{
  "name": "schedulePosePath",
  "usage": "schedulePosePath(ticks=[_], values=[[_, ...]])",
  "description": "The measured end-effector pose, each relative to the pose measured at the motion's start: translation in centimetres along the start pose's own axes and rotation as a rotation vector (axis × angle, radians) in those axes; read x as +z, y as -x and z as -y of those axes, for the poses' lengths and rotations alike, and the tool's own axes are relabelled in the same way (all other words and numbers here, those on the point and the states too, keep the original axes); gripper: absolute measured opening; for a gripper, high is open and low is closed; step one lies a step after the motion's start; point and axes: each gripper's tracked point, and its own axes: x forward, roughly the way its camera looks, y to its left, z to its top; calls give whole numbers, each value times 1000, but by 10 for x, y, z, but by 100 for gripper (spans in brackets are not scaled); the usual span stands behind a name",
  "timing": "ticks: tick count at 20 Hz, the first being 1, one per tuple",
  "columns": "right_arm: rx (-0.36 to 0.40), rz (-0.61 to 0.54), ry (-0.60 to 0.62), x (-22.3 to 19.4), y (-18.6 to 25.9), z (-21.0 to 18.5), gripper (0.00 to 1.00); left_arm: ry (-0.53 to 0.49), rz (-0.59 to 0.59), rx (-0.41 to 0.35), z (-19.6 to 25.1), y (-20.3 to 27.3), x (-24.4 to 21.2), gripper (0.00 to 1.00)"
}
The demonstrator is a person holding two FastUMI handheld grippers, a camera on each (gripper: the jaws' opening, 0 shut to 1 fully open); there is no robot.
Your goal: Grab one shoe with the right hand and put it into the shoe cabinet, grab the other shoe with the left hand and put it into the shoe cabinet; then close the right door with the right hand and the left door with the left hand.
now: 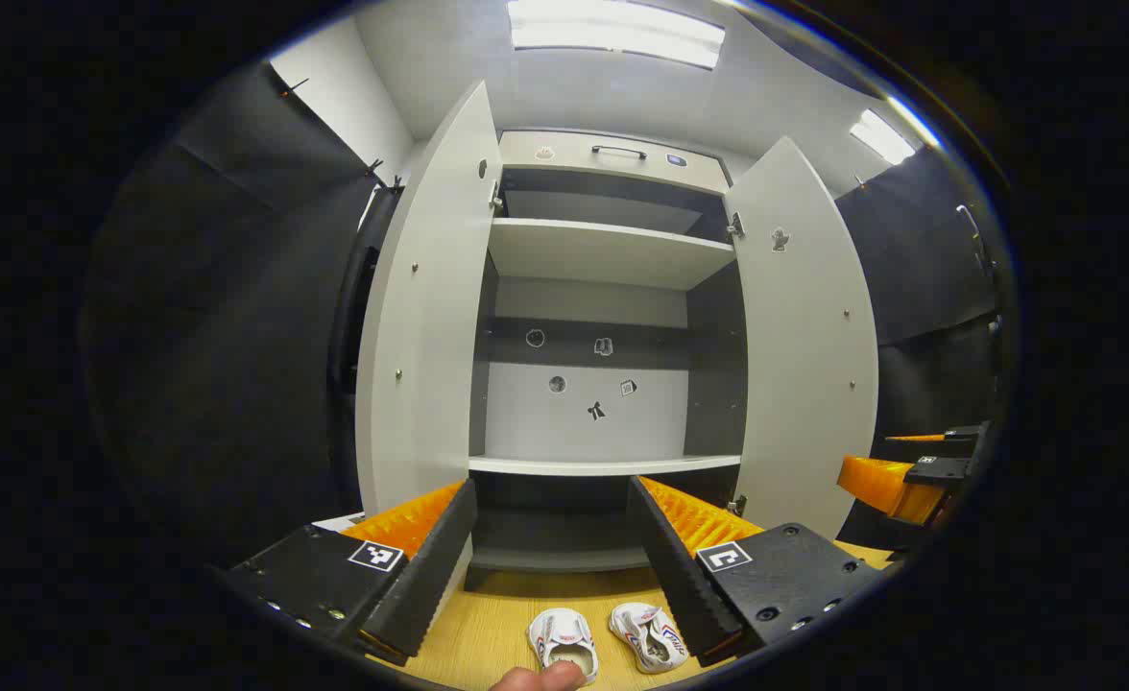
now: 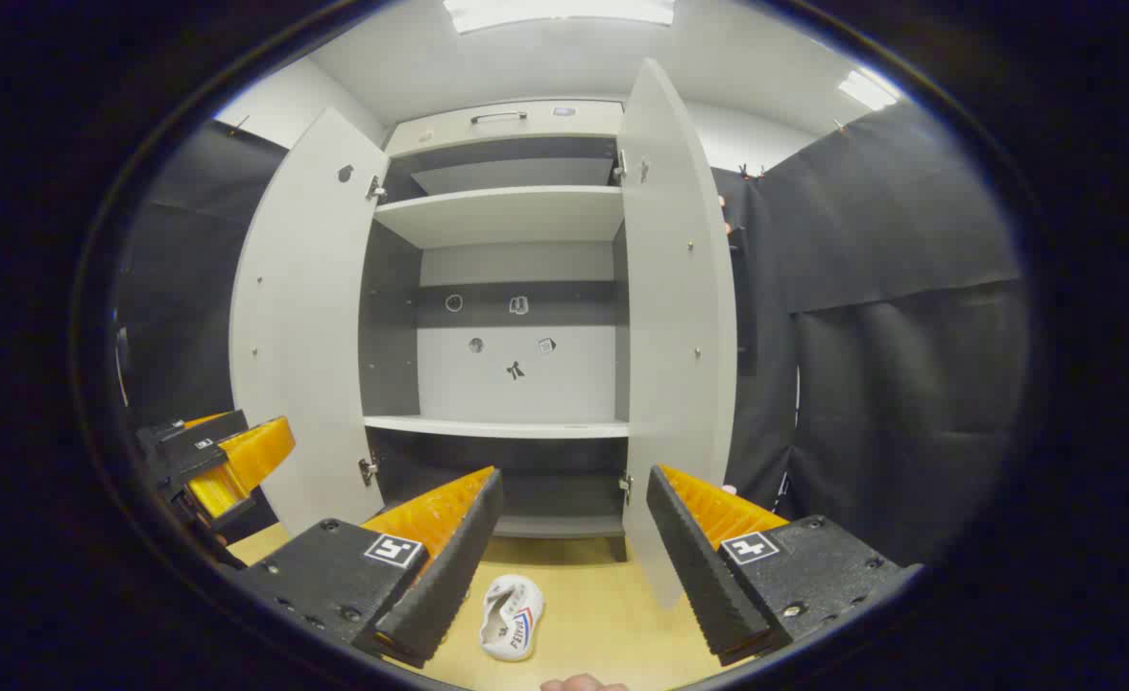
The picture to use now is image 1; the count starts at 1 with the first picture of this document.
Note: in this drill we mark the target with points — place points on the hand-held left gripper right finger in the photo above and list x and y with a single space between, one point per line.
680 576

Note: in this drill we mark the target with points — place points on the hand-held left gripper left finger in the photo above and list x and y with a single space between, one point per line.
430 576

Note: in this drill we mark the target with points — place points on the white cabinet door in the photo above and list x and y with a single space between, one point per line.
804 384
425 365

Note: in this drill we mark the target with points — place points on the ceiling light panel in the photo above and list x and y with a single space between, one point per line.
612 29
881 136

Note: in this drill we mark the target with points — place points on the white shoe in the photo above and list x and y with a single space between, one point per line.
649 638
561 638

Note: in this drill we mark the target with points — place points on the black backdrop cloth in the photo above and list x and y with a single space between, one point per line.
219 336

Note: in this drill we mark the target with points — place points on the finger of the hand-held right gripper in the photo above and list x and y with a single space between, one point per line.
953 441
876 485

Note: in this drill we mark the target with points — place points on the white shoe cabinet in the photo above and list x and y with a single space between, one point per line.
603 251

